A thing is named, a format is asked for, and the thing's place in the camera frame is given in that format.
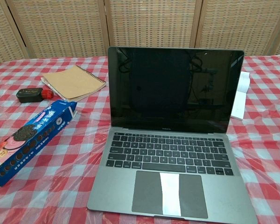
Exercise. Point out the blue Oreo cookie box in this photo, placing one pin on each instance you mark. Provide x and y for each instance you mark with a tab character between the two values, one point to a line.
25	142

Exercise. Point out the grey laptop computer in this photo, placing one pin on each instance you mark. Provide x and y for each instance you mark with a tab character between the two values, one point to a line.
168	149

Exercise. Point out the brown spiral notebook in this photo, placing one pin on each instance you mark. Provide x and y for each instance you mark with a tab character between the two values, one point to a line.
72	81

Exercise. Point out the black case with red cap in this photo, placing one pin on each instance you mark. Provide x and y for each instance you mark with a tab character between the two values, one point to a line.
29	95

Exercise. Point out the woven rattan folding screen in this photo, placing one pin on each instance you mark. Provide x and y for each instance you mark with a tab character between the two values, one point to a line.
140	25

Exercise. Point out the white open book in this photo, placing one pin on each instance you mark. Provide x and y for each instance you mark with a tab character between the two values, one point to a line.
241	93

